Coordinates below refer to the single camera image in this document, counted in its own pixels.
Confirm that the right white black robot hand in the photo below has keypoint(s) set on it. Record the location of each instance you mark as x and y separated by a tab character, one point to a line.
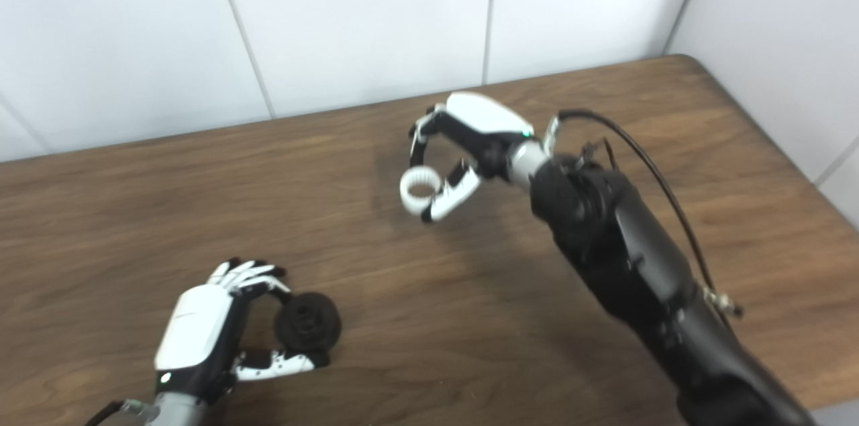
486	121

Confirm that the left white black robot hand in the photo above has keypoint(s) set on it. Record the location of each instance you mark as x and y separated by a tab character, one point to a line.
194	332

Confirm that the round black part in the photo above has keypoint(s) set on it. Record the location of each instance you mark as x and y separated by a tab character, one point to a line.
312	325

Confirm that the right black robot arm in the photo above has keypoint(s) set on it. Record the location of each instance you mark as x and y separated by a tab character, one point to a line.
631	258

